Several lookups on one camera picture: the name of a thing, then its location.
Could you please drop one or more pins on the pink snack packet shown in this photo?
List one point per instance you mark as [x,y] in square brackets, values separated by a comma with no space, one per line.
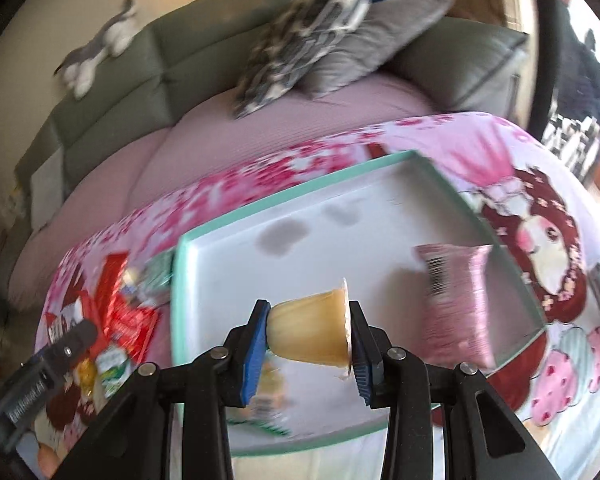
[457,305]

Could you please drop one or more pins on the large red snack packet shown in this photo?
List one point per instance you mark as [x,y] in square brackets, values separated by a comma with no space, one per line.
[130,332]

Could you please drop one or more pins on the grey-green sofa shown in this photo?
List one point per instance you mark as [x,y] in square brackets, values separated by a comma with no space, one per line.
[180,55]

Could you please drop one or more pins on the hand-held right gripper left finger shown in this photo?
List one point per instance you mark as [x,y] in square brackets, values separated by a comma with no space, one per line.
[252,360]

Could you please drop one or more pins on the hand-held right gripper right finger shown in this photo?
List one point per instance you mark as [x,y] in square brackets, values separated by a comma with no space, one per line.
[362,375]

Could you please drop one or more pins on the black white patterned pillow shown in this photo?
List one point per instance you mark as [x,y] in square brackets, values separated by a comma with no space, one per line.
[305,35]

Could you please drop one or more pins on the green white cracker packet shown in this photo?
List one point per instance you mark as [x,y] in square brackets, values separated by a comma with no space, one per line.
[265,395]

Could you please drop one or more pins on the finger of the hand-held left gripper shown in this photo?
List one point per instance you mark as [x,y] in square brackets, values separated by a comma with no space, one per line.
[67,352]

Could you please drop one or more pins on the pale grey flat pad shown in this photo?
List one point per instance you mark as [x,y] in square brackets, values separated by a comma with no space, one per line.
[47,190]

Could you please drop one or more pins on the pink ribbed sofa cover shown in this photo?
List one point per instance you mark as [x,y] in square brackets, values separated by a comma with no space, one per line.
[205,145]

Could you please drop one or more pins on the grey white plush toy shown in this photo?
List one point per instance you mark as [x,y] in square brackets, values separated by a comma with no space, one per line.
[97,50]

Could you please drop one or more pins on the pink printed blanket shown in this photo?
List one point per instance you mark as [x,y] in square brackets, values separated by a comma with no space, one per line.
[555,270]

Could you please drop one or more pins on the yellow jelly cup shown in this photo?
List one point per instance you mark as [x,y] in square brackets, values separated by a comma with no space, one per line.
[310,327]

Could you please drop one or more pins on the white tray with teal rim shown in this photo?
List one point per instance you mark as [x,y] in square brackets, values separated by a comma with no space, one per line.
[330,240]

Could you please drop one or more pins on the black folding chair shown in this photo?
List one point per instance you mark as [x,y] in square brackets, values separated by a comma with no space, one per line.
[580,90]

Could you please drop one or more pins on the small teal snack packet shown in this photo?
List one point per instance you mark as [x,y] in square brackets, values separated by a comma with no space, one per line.
[156,277]

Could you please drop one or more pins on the grey pillow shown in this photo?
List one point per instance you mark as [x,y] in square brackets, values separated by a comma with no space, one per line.
[370,45]

